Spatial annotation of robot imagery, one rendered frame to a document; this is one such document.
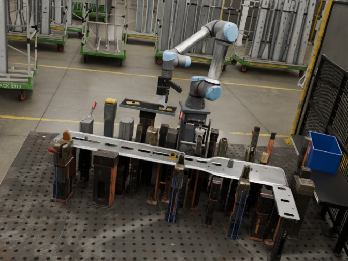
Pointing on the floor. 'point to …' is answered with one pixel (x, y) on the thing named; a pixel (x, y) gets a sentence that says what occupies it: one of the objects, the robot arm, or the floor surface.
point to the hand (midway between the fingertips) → (165, 106)
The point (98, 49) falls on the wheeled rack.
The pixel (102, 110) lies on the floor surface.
